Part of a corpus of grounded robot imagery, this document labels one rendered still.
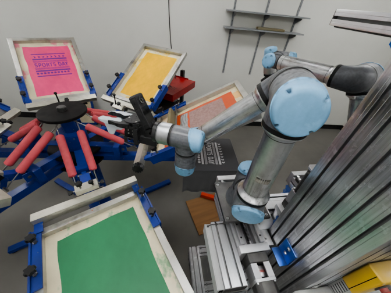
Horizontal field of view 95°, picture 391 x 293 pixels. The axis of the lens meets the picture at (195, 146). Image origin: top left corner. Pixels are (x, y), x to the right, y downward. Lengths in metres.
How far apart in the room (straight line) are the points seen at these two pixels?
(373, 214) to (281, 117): 0.34
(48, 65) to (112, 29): 1.21
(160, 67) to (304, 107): 1.92
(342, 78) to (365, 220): 0.58
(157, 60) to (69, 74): 0.95
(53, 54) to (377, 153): 2.69
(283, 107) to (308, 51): 3.48
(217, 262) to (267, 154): 0.54
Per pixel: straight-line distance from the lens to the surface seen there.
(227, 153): 1.67
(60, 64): 2.58
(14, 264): 2.57
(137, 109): 0.60
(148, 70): 2.26
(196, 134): 0.56
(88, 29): 3.51
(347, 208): 0.67
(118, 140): 1.50
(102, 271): 1.15
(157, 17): 3.24
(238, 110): 0.61
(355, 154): 0.63
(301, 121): 0.45
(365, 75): 1.02
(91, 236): 1.25
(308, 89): 0.43
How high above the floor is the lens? 2.01
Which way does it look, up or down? 39 degrees down
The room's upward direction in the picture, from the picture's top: 6 degrees clockwise
